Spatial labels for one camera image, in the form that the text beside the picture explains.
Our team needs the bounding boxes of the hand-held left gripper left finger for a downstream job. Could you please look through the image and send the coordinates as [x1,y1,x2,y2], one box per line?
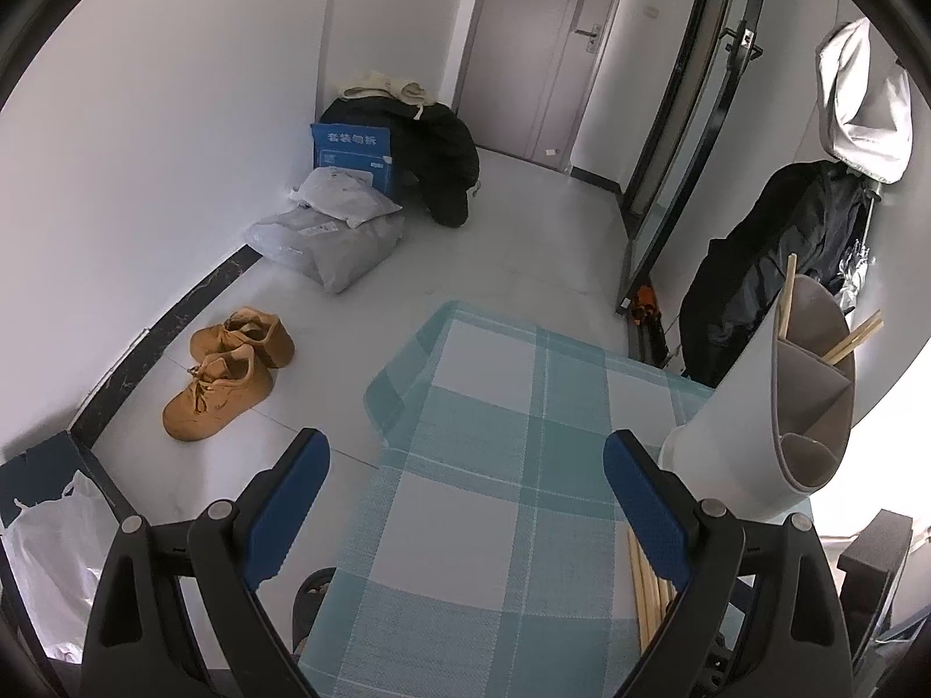
[80,428,332,698]

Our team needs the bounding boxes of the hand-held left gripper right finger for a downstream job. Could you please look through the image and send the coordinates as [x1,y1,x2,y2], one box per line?
[602,429,855,698]

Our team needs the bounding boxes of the white grey utensil holder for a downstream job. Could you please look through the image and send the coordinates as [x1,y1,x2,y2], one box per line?
[658,272,855,525]

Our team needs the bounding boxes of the white shoulder bag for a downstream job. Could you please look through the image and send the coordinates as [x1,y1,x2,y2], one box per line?
[815,18,914,186]

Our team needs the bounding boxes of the dark slipper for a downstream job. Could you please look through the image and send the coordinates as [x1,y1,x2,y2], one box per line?
[291,567,339,659]

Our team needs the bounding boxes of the tan suede shoe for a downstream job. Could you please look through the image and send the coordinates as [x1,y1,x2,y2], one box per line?
[190,307,296,369]
[161,344,275,443]

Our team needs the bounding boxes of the teal checked tablecloth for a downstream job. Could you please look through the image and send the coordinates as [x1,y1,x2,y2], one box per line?
[291,300,816,698]

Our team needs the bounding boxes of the orange black object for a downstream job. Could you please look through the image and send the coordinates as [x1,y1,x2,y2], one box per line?
[629,285,679,368]

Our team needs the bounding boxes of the white plastic bag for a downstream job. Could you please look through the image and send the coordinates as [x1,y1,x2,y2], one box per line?
[3,472,118,663]

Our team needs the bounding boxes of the dark box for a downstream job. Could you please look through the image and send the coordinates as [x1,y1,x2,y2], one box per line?
[0,429,128,528]

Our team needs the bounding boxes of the grey plastic package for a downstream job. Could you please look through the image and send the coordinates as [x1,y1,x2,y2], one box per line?
[245,207,407,295]

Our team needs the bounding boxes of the black coat on rack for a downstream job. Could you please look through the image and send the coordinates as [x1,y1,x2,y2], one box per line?
[680,160,874,386]

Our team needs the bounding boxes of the silver folding umbrella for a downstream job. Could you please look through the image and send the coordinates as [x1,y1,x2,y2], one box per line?
[836,181,884,314]

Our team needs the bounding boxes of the white plastic package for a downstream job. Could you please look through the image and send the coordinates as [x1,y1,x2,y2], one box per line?
[289,167,404,228]

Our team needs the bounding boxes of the blue cardboard box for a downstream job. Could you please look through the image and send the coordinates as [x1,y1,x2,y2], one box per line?
[310,122,400,201]

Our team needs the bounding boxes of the black jacket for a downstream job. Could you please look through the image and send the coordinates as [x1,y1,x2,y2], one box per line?
[320,94,481,229]

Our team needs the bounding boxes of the black framed glass door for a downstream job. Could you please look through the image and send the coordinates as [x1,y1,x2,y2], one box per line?
[614,0,773,317]

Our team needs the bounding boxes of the beige cloth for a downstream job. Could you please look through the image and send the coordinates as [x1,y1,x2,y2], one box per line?
[342,70,438,121]

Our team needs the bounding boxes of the grey entrance door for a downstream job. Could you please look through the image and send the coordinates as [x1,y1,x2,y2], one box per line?
[451,0,641,176]

